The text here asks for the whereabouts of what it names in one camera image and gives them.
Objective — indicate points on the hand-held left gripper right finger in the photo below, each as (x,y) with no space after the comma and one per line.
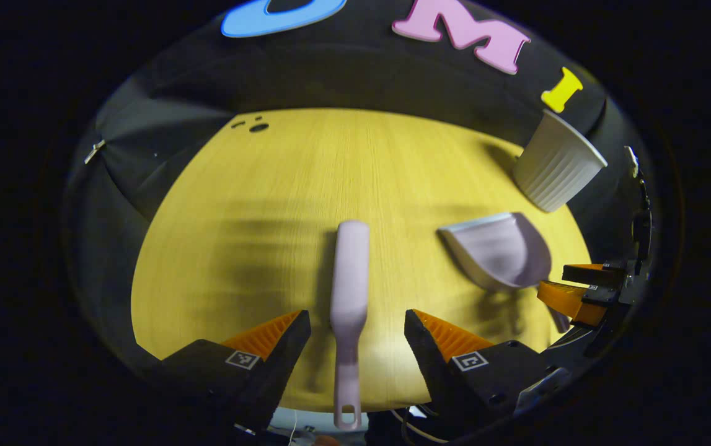
(432,371)

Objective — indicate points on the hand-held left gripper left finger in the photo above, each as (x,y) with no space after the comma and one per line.
(278,371)

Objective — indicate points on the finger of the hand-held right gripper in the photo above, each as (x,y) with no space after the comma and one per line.
(591,274)
(569,300)

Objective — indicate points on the lilac plastic dustpan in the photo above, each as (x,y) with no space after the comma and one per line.
(504,251)

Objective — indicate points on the white ribbed garbage bin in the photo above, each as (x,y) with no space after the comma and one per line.
(556,167)

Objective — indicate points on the lilac small broom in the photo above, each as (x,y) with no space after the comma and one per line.
(350,272)

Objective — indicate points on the yellow wooden desktop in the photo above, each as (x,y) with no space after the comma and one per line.
(237,204)

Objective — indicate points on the silver metal clip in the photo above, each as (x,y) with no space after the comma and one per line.
(95,152)

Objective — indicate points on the black backdrop cloth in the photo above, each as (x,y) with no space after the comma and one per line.
(330,74)

